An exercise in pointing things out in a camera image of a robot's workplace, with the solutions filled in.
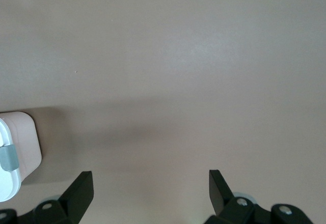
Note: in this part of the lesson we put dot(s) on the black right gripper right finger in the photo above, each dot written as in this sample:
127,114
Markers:
221,198

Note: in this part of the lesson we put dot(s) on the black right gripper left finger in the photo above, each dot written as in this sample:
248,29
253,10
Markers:
74,198

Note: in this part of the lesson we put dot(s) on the pale pink box base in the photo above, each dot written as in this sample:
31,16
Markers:
28,142

